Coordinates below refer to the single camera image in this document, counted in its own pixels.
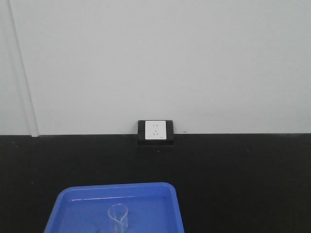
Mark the clear glass beaker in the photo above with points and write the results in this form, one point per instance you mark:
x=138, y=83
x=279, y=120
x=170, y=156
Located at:
x=118, y=217

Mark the blue plastic tray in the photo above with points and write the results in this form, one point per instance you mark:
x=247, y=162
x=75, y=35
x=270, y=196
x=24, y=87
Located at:
x=152, y=208

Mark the white wall power socket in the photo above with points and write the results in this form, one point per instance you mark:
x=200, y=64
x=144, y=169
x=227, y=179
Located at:
x=155, y=130

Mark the black socket mounting box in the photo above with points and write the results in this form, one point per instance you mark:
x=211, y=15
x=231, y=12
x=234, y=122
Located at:
x=141, y=135

